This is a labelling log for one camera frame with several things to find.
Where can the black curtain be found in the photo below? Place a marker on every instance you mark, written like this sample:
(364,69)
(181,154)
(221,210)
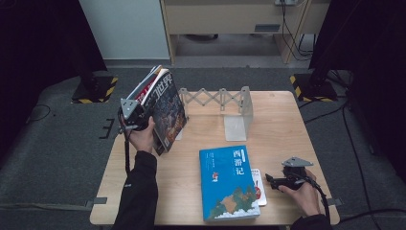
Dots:
(38,48)
(367,48)

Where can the grey extendable metal book rack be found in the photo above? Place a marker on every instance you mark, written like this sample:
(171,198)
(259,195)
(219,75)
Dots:
(237,126)

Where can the dark illustrated magazine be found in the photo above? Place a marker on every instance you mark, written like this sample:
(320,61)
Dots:
(167,111)

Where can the blue book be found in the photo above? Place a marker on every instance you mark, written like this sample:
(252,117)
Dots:
(226,185)

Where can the person's left hand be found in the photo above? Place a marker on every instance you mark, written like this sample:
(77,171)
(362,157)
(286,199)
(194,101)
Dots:
(143,137)

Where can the white cabinet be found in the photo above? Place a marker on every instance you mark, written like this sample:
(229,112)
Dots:
(127,28)

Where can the beige wooden desk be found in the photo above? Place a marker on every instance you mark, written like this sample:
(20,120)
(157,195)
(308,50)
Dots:
(223,16)

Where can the person's right hand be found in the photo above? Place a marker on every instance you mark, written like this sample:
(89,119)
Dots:
(306,198)

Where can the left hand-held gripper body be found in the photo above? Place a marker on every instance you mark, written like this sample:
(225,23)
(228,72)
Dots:
(132,113)

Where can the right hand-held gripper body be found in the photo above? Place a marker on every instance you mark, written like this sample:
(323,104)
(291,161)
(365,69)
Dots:
(295,175)

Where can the white caterpillar board book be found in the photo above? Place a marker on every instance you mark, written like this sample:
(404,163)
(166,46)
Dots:
(261,191)

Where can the grey tape strip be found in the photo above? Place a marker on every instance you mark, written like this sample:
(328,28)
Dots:
(334,202)
(97,201)

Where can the black stand base striped edge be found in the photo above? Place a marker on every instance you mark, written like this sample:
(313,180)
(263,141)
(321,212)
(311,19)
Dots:
(314,89)
(95,91)

